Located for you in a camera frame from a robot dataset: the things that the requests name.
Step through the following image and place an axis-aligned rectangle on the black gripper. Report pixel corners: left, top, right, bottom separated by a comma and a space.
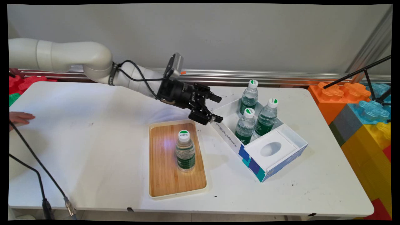
156, 78, 224, 126

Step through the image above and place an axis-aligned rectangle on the water bottle green label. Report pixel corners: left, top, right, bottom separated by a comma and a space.
175, 130, 196, 173
235, 108, 256, 146
252, 98, 279, 140
239, 79, 259, 115

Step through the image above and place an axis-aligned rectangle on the person's hand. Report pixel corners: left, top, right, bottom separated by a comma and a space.
9, 112, 36, 132

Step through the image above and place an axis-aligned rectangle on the white blue cardboard box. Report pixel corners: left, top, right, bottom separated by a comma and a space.
210, 97, 309, 183

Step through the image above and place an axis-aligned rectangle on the wooden tray cream rim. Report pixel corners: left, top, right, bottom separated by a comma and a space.
148, 119, 208, 200

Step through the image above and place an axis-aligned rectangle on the orange giant building block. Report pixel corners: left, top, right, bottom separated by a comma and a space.
308, 82, 372, 125

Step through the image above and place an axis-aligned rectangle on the grey giant building block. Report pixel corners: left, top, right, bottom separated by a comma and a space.
329, 104, 365, 147

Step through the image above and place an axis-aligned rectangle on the black tripod stand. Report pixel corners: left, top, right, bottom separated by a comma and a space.
323, 55, 392, 105

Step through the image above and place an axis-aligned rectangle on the blue giant building block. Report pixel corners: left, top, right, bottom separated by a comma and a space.
348, 83, 392, 125

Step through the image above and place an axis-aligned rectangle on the yellow giant building block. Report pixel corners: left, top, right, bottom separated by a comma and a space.
341, 122, 392, 218

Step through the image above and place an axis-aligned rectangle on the red foam block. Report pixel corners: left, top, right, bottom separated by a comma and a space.
9, 69, 58, 95

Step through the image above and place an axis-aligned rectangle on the red giant building block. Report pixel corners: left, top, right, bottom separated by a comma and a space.
362, 198, 392, 220

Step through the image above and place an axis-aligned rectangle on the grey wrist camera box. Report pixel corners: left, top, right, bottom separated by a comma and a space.
164, 52, 184, 80

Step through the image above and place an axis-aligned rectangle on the aluminium wall rail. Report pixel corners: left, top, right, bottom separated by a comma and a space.
18, 65, 391, 87

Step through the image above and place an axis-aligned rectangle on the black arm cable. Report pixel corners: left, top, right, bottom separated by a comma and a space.
109, 60, 176, 105

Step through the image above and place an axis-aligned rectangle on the black arm cable strap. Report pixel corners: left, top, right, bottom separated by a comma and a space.
108, 62, 119, 87

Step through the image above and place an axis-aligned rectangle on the black cable silver connector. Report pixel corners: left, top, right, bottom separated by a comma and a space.
9, 120, 78, 218

